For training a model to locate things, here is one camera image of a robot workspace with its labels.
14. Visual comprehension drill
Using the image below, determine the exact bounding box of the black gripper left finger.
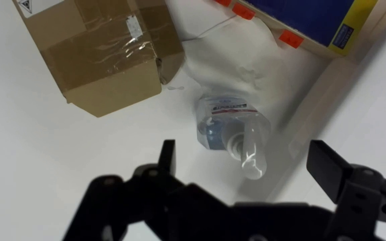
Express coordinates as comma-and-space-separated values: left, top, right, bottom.
131, 138, 190, 198

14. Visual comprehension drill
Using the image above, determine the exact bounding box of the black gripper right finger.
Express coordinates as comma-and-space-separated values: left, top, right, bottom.
306, 138, 386, 241

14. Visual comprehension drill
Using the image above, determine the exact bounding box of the transparent sanitizer bottle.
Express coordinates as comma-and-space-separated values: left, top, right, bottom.
194, 93, 271, 181

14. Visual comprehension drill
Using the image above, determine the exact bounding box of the white crumpled tissue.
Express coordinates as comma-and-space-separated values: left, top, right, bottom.
165, 0, 332, 131

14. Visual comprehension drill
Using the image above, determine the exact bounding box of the blue textbook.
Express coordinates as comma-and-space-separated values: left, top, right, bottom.
212, 0, 386, 60

